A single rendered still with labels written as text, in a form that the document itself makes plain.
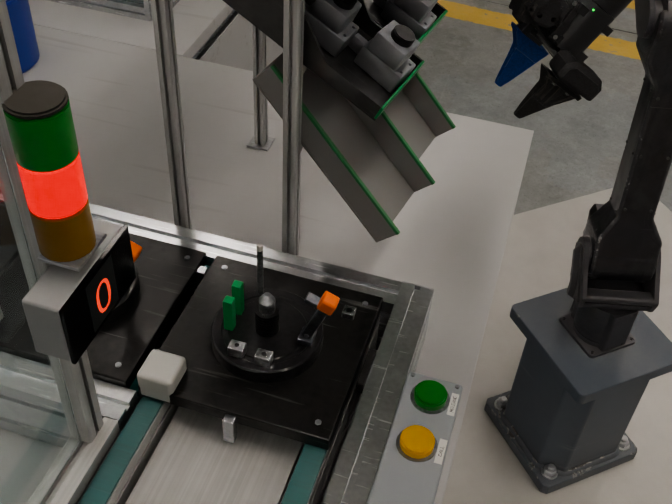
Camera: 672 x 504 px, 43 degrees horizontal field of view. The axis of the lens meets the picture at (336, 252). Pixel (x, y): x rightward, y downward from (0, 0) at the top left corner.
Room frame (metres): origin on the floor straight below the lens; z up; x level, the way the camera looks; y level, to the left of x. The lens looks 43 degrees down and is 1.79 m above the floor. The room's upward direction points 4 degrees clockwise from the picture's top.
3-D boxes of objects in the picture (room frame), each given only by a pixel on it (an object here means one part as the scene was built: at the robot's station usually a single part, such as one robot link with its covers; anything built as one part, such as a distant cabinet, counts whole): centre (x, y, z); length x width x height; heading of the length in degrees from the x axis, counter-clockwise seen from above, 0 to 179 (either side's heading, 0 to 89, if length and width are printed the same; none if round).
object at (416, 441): (0.57, -0.11, 0.96); 0.04 x 0.04 x 0.02
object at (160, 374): (0.64, 0.20, 0.97); 0.05 x 0.05 x 0.04; 75
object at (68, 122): (0.56, 0.24, 1.38); 0.05 x 0.05 x 0.05
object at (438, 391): (0.64, -0.13, 0.96); 0.04 x 0.04 x 0.02
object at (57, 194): (0.56, 0.24, 1.33); 0.05 x 0.05 x 0.05
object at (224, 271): (0.71, 0.08, 0.96); 0.24 x 0.24 x 0.02; 75
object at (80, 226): (0.56, 0.24, 1.28); 0.05 x 0.05 x 0.05
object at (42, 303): (0.56, 0.24, 1.29); 0.12 x 0.05 x 0.25; 165
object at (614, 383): (0.68, -0.31, 0.96); 0.15 x 0.15 x 0.20; 26
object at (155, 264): (0.77, 0.33, 1.01); 0.24 x 0.24 x 0.13; 75
